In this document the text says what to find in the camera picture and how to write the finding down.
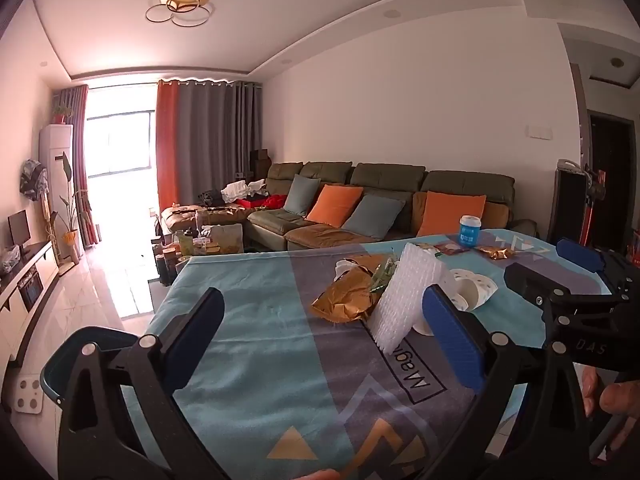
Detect grey-blue pillow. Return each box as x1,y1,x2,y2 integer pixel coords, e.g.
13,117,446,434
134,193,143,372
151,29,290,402
342,194,406,240
285,174,322,216

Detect tall leafy potted plant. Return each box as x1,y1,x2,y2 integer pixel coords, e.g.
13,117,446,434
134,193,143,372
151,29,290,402
50,150,93,267

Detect white foam net sleeve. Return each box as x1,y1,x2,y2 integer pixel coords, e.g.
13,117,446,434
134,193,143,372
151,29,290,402
366,242,448,356

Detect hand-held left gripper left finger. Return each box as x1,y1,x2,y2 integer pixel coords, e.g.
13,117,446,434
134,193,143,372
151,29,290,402
57,287,226,480

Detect group of snack jars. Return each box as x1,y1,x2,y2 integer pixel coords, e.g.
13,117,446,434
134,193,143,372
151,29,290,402
162,222,246,261

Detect gold foil wrapper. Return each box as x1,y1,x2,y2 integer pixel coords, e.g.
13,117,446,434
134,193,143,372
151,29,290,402
311,255,396,325

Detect green leafy wrapper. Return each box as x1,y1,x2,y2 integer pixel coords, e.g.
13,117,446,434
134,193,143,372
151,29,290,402
369,257,402,292

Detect dotted white paper cup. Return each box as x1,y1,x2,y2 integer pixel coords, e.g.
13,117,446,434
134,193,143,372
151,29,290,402
447,267,499,312

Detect brown cardboard boxes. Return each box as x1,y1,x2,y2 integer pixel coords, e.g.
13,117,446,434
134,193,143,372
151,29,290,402
250,149,274,176

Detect white clothes pile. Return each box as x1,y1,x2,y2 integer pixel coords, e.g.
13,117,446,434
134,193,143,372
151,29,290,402
222,179,266,203

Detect wide orange grey curtain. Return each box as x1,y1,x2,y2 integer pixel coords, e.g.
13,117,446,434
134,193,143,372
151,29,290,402
156,78,263,211

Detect narrow striped curtain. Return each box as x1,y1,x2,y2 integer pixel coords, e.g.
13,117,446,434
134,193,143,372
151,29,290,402
52,85,101,248

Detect red cloth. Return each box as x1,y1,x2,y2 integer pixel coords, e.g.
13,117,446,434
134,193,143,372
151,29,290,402
235,194,288,210

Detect teal plastic bin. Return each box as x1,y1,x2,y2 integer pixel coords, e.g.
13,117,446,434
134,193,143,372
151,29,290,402
39,326,138,413

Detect black top coffee table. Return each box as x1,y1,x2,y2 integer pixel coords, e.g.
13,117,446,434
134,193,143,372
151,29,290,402
152,225,246,287

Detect orange pillow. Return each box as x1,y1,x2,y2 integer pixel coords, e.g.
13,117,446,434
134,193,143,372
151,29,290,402
306,184,364,228
417,191,487,237

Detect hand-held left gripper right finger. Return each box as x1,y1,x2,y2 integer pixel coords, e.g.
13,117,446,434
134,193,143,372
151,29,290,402
421,284,601,480

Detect white bathroom scale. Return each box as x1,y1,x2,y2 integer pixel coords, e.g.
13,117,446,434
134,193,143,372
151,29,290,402
15,377,44,414

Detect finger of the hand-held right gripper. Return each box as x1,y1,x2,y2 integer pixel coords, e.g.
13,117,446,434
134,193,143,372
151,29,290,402
556,238,616,273
503,261,571,313

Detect printed teal tablecloth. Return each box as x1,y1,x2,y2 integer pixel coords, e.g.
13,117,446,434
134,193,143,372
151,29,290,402
122,228,616,480

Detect dark door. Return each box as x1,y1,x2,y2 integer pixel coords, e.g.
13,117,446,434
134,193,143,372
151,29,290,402
587,112,637,251

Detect person's right hand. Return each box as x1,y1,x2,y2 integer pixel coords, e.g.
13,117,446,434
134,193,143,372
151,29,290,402
580,366,640,456

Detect black monitor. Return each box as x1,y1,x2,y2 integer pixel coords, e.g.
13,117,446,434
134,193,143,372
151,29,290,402
7,210,31,248

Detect green sofa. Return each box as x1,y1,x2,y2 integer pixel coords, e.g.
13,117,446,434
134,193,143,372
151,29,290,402
161,161,538,253

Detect gold candy wrapper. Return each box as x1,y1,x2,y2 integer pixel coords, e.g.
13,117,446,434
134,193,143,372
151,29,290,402
474,245,516,261

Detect bag covered standing fan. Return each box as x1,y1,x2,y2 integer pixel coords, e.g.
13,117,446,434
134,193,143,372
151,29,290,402
20,158,49,202

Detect blue lid white can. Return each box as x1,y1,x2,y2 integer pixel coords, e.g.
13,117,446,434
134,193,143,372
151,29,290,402
458,215,482,249

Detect white tower air conditioner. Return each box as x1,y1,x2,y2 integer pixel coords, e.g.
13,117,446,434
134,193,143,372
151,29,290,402
39,124,81,256

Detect white TV stand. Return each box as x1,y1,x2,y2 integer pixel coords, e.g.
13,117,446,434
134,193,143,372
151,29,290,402
0,240,62,361

